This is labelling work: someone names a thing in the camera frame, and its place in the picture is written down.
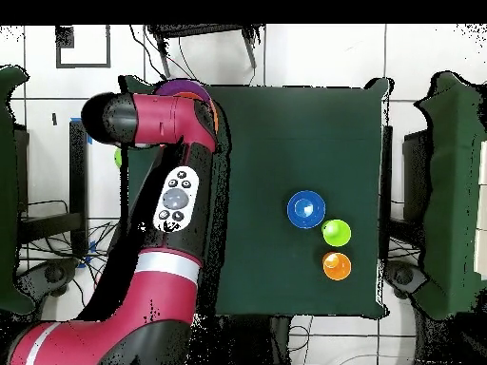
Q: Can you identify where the green cloth side table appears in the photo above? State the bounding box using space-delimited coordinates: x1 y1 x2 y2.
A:
0 65 36 315
414 71 487 320

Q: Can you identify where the blue tape strip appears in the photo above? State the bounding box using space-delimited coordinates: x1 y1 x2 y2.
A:
70 116 93 145

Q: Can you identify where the light green cup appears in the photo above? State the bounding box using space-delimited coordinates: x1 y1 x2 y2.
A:
321 219 352 248

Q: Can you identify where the black chair with legs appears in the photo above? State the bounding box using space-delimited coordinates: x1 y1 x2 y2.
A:
146 23 265 79

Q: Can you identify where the purple bowl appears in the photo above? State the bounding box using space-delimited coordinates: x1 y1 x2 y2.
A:
154 78 213 105

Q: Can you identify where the black metal frame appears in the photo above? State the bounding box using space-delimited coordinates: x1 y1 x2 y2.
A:
380 125 394 260
16 120 89 258

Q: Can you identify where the dark green tablecloth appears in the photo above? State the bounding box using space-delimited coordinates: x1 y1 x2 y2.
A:
119 74 391 318

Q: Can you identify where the blue bowl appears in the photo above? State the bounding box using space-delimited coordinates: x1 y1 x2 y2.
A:
286 189 327 230

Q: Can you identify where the orange cup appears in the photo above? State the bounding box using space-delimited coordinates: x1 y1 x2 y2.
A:
321 251 353 281

